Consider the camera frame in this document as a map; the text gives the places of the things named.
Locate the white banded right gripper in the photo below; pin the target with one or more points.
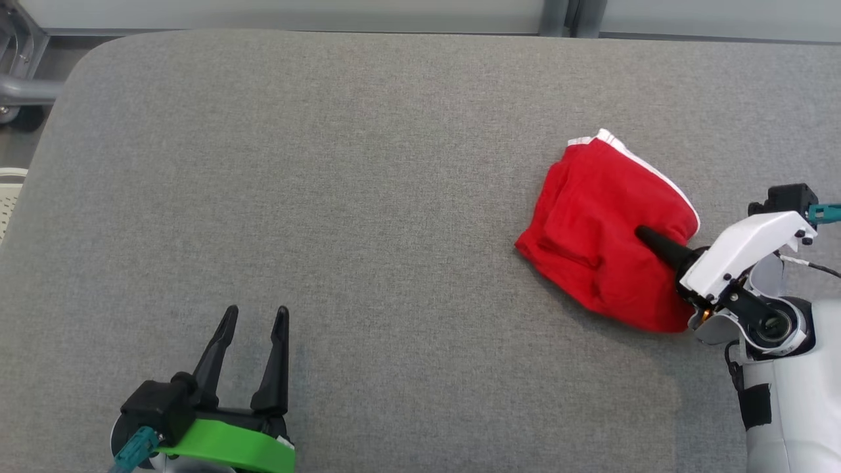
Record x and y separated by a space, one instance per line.
742 246

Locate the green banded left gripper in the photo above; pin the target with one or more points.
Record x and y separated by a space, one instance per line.
230 447

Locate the red shorts with white trim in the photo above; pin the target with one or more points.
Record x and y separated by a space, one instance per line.
591 230

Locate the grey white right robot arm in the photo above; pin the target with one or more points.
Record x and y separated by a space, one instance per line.
795 420

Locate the grey fabric sofa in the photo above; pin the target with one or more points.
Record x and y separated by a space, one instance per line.
361 197

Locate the white perforated basket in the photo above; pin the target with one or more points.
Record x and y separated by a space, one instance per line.
8 203

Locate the black caster wheel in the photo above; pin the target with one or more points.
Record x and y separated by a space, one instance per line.
26 118

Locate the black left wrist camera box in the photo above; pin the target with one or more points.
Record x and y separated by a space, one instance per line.
154 407

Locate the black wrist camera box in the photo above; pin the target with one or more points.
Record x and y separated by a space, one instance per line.
154 407
788 197

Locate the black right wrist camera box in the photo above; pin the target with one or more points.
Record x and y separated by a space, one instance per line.
788 197

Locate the grey vertical frame post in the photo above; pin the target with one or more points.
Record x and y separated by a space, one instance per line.
571 16

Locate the grey metal cart frame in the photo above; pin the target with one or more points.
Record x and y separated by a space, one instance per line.
26 89

